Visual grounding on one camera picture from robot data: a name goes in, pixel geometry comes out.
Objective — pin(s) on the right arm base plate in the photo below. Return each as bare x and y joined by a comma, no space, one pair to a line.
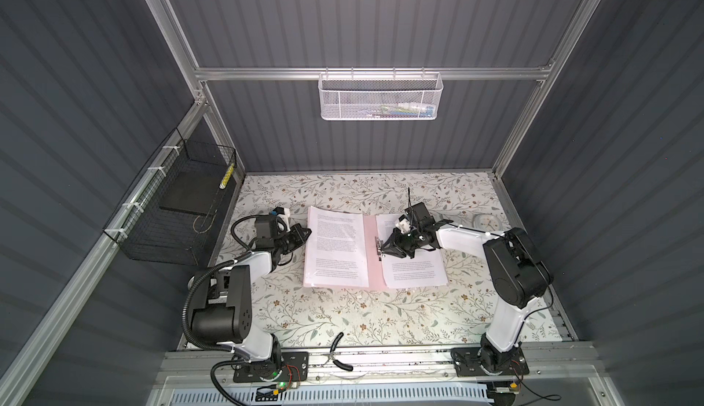
485,361

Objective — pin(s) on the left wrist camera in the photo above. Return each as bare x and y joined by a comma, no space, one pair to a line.
283,212

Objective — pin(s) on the yellow marker in basket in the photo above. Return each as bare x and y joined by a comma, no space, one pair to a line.
227,176

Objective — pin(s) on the black pad in basket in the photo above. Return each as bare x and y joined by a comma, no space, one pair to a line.
192,194

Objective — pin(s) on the pens in white basket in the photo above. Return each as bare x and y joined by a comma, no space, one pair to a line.
401,110

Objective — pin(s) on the white round tape dispenser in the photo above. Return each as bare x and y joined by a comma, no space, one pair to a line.
487,223

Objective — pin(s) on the white ventilated cable duct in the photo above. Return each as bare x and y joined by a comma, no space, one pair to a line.
434,393

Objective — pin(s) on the black handled pliers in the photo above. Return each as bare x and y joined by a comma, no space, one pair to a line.
331,356

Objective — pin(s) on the black wire mesh basket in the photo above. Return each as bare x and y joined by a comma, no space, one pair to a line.
145,232

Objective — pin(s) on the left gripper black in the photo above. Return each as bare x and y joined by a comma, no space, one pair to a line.
299,239

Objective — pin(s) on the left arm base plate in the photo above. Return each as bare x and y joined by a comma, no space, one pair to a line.
290,366

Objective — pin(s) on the pink file folder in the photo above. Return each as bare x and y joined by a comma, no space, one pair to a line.
380,226

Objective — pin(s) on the printed white paper sheet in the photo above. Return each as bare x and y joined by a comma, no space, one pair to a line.
336,252

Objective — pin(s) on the metal folder clip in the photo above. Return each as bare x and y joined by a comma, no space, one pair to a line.
378,246

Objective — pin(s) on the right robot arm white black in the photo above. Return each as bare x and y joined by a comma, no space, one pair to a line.
518,275

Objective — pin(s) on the white wire mesh basket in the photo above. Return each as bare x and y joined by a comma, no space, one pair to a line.
342,96

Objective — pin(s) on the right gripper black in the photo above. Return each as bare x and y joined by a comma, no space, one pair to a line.
394,247

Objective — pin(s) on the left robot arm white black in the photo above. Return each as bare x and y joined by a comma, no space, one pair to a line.
218,311

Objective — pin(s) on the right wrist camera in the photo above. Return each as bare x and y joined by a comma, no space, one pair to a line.
405,224

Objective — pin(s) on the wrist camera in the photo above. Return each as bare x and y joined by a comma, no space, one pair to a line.
283,212
405,224

